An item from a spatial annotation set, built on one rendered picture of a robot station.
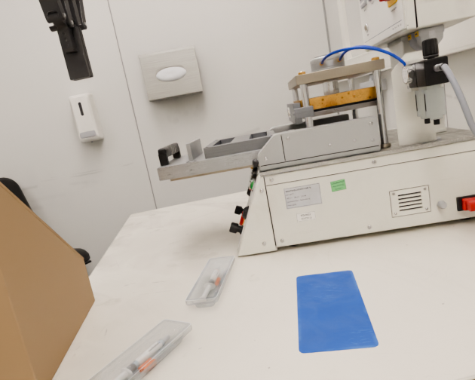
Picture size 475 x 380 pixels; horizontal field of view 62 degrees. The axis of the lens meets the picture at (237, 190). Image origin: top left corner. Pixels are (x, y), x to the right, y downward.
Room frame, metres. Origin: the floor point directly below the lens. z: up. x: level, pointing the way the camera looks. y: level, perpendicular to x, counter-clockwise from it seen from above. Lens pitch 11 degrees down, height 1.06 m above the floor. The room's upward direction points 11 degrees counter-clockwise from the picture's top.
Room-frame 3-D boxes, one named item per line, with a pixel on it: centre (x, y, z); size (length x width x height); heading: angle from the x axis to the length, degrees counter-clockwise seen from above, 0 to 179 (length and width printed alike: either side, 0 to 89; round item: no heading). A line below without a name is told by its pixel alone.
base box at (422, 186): (0.95, -0.25, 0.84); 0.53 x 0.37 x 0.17; 84
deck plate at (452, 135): (0.97, -0.30, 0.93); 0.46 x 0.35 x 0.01; 84
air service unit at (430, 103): (0.74, -0.37, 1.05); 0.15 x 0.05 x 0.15; 174
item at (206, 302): (0.71, 0.08, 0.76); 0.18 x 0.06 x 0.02; 169
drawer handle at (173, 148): (1.01, 0.15, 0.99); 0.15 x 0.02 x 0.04; 174
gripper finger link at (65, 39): (0.59, 0.20, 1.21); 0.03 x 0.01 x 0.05; 173
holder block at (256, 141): (0.99, -0.03, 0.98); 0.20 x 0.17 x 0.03; 174
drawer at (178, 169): (1.00, 0.01, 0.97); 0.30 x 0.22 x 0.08; 84
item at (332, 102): (0.96, -0.26, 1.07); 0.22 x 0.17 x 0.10; 174
